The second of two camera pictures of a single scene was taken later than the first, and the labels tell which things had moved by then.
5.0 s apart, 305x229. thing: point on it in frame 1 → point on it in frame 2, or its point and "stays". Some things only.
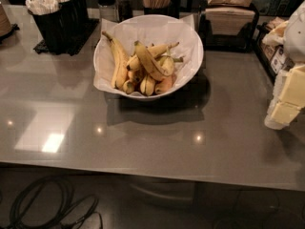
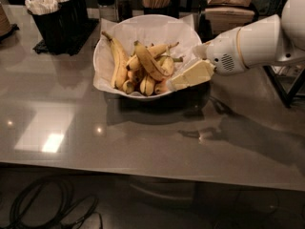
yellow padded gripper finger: x=280 y=114 → x=223 y=51
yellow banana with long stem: x=153 y=52 stays
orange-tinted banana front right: x=166 y=84 stays
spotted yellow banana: x=144 y=58 stays
